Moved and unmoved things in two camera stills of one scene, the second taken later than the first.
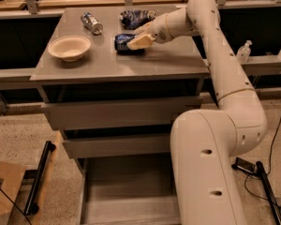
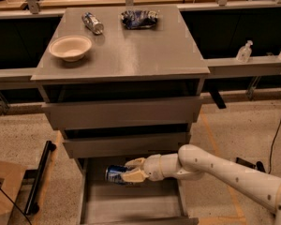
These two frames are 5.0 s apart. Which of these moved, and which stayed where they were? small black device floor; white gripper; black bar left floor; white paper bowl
Moved: white gripper
Stayed: black bar left floor; white paper bowl; small black device floor
